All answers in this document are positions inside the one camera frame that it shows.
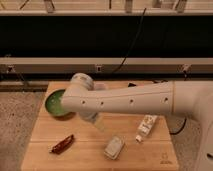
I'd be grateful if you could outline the clear plastic bottle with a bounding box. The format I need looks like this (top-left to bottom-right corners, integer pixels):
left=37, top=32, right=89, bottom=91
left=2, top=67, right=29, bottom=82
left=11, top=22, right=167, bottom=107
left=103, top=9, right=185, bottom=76
left=136, top=115, right=157, bottom=142

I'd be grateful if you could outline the green ceramic bowl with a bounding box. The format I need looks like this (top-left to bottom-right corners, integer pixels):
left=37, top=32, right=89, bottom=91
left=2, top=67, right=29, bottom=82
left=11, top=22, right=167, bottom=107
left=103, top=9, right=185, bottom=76
left=45, top=89, right=68, bottom=117

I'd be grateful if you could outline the black floor cable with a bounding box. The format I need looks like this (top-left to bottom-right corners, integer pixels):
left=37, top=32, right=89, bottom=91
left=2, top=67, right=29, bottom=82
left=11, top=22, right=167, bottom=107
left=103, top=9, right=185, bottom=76
left=169, top=117, right=188, bottom=136

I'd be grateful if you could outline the clear plastic cup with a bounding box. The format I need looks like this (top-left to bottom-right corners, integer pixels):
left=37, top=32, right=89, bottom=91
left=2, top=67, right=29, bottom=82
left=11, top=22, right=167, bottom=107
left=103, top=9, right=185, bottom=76
left=94, top=83, right=108, bottom=91

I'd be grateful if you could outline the dried red chili pepper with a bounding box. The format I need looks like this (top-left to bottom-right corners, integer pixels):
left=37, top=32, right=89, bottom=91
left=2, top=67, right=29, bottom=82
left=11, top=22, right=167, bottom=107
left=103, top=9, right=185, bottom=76
left=50, top=135, right=75, bottom=154

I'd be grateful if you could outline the black hanging cable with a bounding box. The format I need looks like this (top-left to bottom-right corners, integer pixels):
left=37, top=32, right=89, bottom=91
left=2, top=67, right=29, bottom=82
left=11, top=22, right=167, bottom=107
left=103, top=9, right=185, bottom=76
left=111, top=7, right=147, bottom=74

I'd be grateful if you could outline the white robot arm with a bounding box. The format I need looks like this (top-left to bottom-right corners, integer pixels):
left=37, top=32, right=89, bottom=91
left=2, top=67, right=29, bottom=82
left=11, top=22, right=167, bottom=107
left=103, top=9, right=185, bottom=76
left=61, top=73, right=213, bottom=171

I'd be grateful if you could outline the white wall outlet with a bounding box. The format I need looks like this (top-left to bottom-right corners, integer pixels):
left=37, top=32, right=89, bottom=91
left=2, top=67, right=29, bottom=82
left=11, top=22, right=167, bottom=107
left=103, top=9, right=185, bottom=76
left=97, top=66, right=102, bottom=73

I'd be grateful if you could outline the black smartphone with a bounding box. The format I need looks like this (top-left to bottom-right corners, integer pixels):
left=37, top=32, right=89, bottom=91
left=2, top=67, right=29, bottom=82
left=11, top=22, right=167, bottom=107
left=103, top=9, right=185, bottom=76
left=128, top=83, right=137, bottom=87

